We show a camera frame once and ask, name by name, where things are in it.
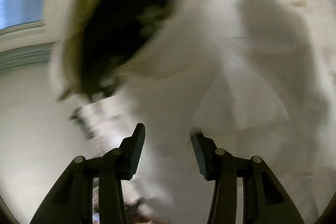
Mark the white garment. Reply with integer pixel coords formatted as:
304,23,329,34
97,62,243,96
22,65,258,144
110,0,336,224

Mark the black garment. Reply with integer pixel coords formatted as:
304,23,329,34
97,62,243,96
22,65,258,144
55,0,171,101

